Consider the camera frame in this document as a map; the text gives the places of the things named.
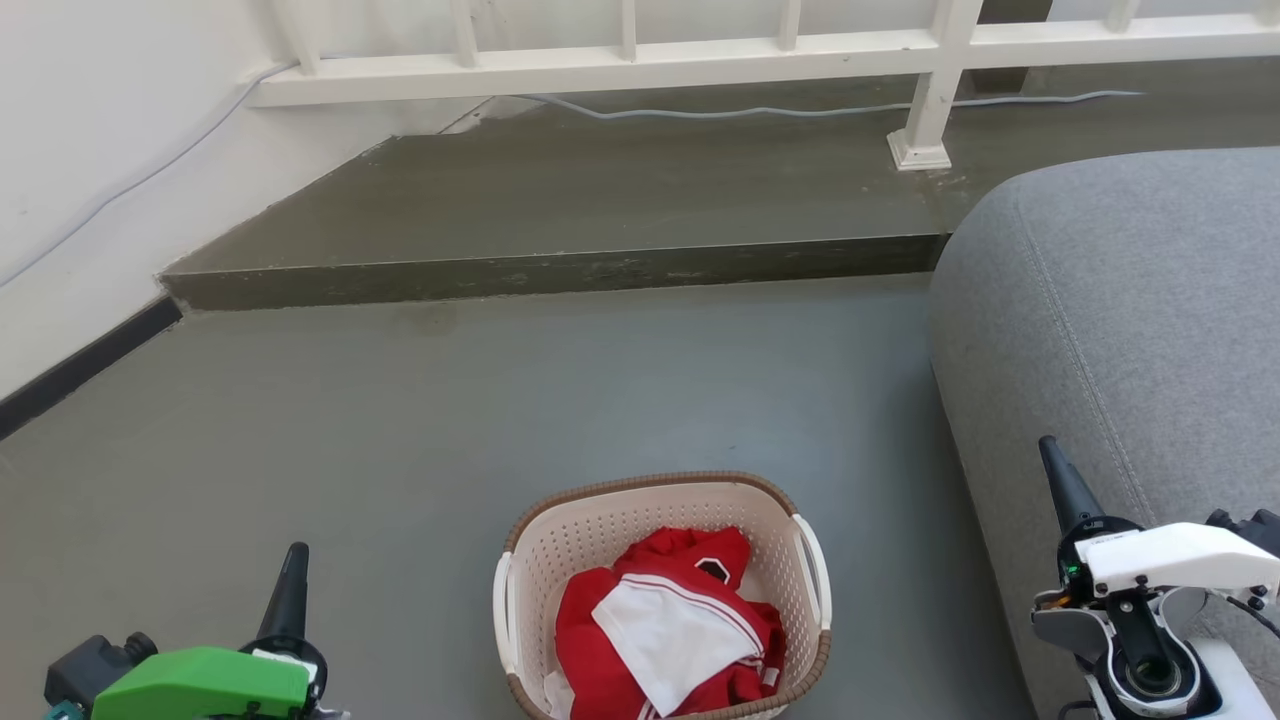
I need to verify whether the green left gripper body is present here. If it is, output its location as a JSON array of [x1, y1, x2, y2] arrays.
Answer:
[[91, 635, 330, 720]]

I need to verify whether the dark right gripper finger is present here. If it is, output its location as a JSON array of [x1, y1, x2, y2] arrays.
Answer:
[[1037, 435, 1108, 533]]

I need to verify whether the cream perforated laundry basket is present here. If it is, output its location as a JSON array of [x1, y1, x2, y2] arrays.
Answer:
[[492, 471, 834, 720]]

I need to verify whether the red and white garment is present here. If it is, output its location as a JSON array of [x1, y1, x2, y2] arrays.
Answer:
[[554, 526, 787, 720]]

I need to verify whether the raised concrete step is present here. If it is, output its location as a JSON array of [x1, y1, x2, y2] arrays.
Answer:
[[158, 56, 1280, 312]]

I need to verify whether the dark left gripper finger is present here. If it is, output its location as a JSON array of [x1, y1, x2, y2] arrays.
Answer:
[[256, 542, 312, 642]]

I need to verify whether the white wooden railing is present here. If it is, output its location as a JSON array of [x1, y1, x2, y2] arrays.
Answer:
[[244, 0, 1280, 173]]

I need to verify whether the thin grey cable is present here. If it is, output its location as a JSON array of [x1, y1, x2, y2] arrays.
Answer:
[[0, 60, 1147, 291]]

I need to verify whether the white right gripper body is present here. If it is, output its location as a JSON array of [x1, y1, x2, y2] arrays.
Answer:
[[1058, 515, 1280, 601]]

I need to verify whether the grey fabric sofa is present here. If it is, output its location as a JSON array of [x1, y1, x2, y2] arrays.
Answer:
[[928, 147, 1280, 720]]

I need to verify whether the black baseboard strip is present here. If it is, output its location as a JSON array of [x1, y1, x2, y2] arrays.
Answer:
[[0, 294, 185, 443]]

